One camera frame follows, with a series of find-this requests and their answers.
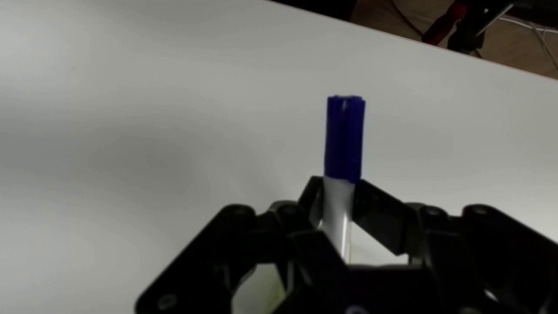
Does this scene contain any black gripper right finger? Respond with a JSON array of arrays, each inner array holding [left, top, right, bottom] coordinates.
[[350, 176, 558, 314]]

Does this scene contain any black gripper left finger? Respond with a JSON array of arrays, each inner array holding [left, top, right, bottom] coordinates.
[[135, 174, 371, 314]]

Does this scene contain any blue capped white marker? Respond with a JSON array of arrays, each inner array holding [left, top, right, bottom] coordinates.
[[320, 92, 367, 265]]

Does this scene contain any red and black stand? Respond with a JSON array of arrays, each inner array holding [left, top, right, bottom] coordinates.
[[420, 0, 515, 58]]

